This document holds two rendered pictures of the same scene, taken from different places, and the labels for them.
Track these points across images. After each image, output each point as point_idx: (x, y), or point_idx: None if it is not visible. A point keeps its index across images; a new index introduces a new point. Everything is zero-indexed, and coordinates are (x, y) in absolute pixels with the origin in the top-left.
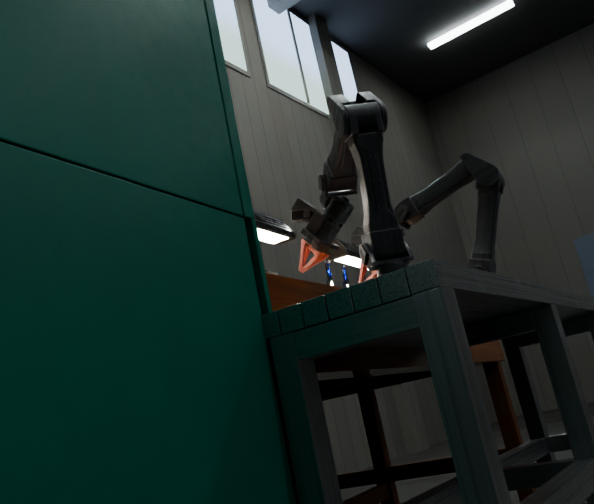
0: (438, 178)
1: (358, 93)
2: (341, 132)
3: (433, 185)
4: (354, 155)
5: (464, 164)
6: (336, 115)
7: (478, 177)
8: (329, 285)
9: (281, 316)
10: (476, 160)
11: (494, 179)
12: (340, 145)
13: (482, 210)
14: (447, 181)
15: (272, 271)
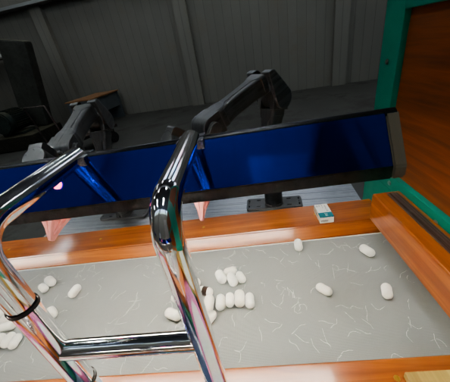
0: (79, 117)
1: (259, 71)
2: (284, 104)
3: (80, 123)
4: (276, 121)
5: (94, 108)
6: (282, 90)
7: (107, 121)
8: (255, 212)
9: None
10: (103, 107)
11: (113, 123)
12: (249, 105)
13: (108, 146)
14: (87, 121)
15: (321, 204)
